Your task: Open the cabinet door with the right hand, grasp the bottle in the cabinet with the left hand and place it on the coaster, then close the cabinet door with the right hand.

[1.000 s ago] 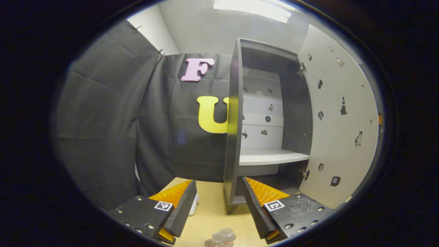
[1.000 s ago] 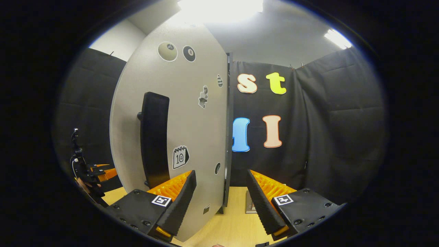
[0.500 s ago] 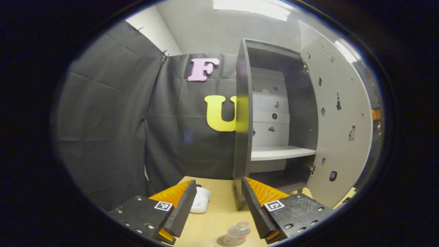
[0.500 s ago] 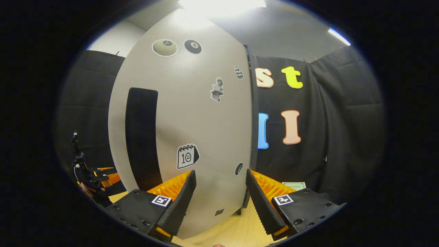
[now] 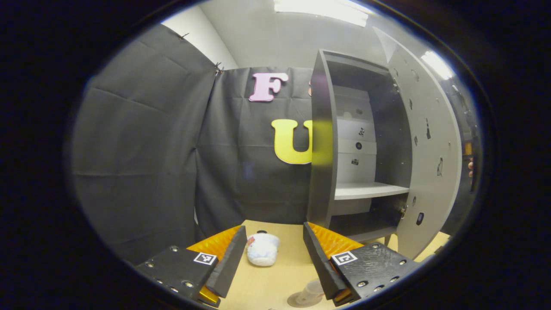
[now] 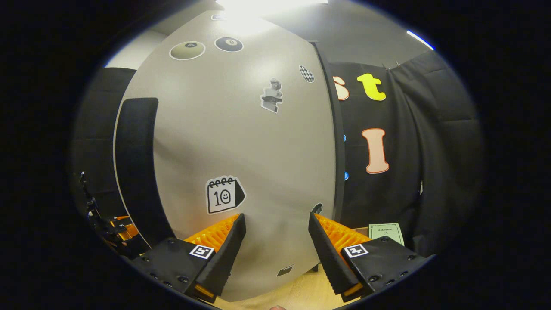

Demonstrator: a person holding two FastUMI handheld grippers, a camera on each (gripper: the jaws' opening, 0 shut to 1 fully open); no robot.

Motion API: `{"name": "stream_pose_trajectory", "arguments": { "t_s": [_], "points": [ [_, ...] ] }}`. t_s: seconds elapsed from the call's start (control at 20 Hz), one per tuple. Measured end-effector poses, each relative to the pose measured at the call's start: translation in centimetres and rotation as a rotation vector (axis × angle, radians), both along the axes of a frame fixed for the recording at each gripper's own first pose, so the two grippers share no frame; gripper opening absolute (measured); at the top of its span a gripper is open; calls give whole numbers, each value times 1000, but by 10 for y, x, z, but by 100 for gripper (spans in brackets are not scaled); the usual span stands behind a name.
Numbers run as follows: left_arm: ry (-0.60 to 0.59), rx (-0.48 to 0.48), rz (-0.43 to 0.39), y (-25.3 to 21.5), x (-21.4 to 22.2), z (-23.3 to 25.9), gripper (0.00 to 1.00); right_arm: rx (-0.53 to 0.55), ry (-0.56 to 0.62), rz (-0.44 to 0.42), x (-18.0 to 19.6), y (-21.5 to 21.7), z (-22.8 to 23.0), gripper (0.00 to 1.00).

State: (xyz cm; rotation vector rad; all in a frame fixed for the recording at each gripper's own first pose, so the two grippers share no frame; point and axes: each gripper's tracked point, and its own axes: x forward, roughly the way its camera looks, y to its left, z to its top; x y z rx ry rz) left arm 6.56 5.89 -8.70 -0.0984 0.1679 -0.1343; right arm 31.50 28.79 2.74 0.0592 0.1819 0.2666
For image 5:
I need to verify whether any grey cabinet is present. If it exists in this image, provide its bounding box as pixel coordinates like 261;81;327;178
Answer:
306;49;412;244

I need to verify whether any black backdrop cloth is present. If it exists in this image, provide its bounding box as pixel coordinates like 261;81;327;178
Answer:
71;24;482;264

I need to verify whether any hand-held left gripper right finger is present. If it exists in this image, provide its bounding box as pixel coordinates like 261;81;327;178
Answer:
303;221;422;307

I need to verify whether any long ceiling light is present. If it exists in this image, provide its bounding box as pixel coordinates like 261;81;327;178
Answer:
421;50;456;80
274;0;369;27

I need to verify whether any round brown coaster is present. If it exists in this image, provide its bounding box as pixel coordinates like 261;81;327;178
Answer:
287;291;321;308

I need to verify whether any grey cabinet shelf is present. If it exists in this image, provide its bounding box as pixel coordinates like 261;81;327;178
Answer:
334;182;410;201

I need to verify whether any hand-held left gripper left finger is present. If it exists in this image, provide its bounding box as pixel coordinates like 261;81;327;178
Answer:
135;225;248;308

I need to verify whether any light grey cabinet door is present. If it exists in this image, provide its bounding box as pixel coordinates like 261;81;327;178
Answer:
372;27;463;260

